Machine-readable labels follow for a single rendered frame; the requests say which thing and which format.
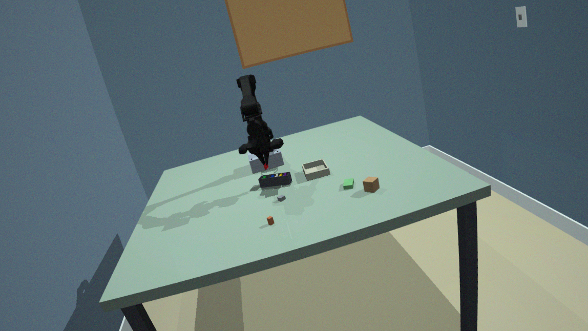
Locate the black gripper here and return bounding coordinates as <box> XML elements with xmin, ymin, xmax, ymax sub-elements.
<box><xmin>239</xmin><ymin>129</ymin><xmax>284</xmax><ymax>165</ymax></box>

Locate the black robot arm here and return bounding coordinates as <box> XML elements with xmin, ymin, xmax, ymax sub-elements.
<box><xmin>236</xmin><ymin>74</ymin><xmax>274</xmax><ymax>153</ymax></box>

